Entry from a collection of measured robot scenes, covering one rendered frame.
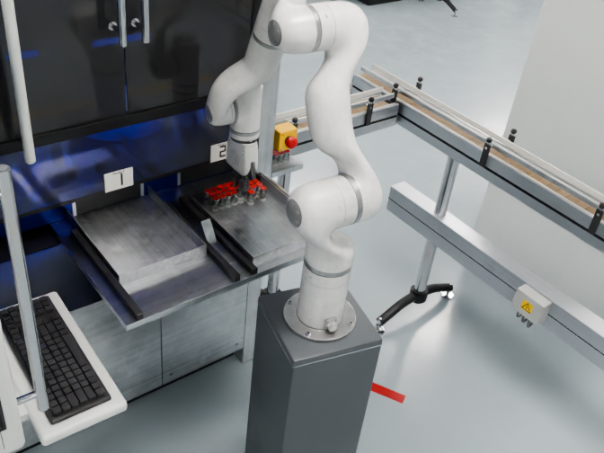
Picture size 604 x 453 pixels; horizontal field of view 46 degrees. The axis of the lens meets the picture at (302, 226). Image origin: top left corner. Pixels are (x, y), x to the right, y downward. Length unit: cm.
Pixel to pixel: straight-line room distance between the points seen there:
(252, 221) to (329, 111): 67
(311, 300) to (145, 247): 53
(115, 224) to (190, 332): 64
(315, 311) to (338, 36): 67
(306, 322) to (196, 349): 93
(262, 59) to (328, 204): 42
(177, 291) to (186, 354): 80
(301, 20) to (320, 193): 37
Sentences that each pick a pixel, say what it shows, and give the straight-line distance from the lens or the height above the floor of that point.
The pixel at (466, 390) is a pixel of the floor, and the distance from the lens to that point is 299.
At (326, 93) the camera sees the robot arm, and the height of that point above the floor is 147.
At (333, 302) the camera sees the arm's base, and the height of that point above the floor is 96.
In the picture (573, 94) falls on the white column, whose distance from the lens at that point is 309.
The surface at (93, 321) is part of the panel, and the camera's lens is 232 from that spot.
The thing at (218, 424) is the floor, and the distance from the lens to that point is 270.
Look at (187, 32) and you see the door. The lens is 197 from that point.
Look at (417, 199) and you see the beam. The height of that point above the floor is 55.
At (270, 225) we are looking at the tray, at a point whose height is 88.
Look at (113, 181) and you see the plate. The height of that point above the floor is 102.
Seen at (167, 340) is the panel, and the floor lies 31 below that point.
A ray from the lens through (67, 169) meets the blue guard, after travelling 197.
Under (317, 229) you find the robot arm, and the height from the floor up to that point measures 121.
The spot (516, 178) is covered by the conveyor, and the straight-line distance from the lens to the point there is 254.
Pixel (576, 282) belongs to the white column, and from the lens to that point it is 333.
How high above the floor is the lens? 213
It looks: 36 degrees down
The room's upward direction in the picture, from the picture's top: 7 degrees clockwise
